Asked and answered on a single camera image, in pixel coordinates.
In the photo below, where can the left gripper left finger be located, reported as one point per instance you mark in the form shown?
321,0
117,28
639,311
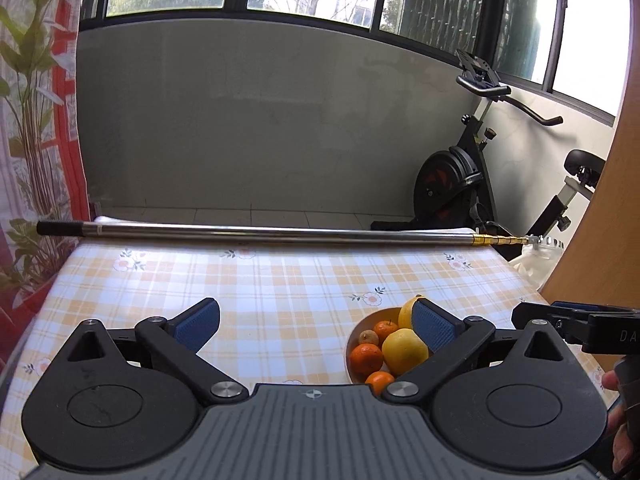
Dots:
171,347

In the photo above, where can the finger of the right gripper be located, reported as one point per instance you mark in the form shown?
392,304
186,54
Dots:
572,325
578,306

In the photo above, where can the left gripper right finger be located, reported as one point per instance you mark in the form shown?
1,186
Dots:
456,344

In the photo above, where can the large yellow lemon front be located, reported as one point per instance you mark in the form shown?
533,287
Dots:
404,350

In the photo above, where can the mandarin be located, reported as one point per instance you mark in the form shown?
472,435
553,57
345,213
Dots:
365,359
383,329
379,380

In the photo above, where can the right hand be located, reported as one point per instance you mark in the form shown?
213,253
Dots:
622,447

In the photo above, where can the wooden board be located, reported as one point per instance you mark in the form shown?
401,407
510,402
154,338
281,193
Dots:
601,263

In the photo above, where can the translucent plastic bottle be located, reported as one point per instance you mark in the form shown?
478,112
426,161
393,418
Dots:
537,261

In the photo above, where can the brown kiwi middle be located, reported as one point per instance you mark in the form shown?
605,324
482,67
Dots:
368,337

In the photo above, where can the cream ceramic plate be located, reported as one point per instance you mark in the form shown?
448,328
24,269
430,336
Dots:
367,323

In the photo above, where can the checked floral tablecloth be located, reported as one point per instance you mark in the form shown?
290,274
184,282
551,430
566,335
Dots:
286,311

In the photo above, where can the black exercise bike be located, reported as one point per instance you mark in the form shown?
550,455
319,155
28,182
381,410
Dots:
459,187

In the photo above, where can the telescopic metal pole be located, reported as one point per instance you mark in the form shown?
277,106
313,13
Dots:
162,231

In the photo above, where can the floral red curtain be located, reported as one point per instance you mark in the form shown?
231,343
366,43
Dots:
42,175

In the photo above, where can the window frame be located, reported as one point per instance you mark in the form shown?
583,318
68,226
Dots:
575,51

